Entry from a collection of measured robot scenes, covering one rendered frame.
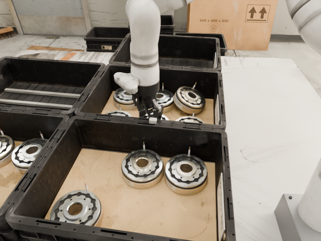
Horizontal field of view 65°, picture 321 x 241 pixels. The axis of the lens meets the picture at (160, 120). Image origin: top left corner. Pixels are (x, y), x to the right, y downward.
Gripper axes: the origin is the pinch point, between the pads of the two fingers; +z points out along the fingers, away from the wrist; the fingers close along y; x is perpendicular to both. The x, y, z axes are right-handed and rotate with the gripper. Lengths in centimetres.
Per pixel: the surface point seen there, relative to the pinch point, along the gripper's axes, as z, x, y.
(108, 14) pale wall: 54, -120, 274
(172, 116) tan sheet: 2.4, -9.3, -0.8
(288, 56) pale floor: 85, -264, 90
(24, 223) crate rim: -7.5, 37.5, -18.6
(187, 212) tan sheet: 2.6, 9.1, -29.5
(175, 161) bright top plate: -0.7, 3.9, -18.5
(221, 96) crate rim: -7.5, -18.3, -11.8
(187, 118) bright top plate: -0.5, -10.0, -7.0
